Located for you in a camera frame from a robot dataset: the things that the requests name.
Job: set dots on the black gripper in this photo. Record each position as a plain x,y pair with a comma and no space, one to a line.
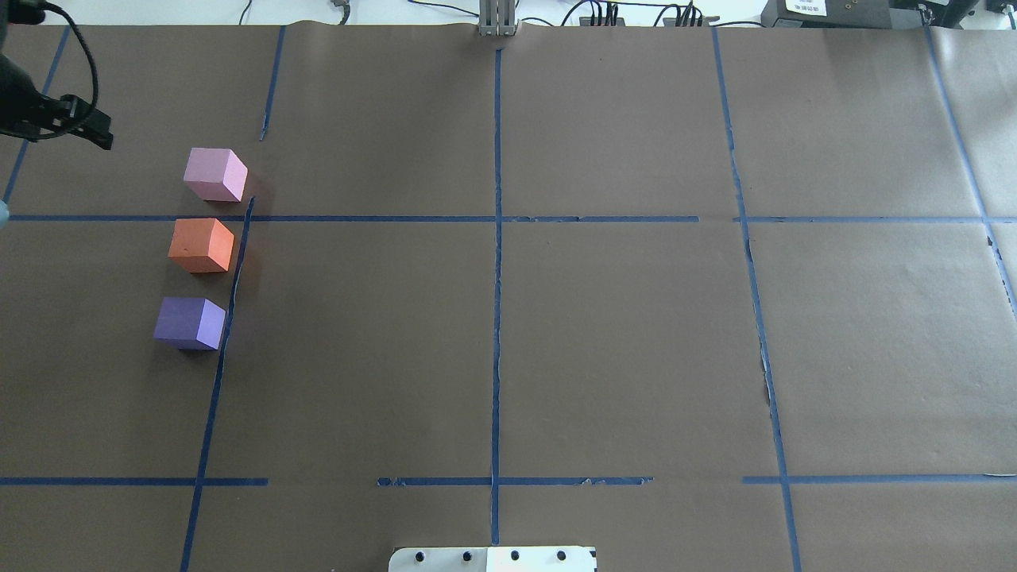
16,102

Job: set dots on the orange foam cube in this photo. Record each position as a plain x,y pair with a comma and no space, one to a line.
201,245

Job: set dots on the pink foam cube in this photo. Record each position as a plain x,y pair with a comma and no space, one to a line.
216,175

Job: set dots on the purple foam cube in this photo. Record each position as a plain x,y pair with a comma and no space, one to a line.
190,323

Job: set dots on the black equipment box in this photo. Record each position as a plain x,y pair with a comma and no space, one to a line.
845,15

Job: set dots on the grey aluminium frame post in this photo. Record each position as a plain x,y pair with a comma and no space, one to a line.
497,18

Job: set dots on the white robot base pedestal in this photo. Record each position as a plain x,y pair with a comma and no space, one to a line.
497,558

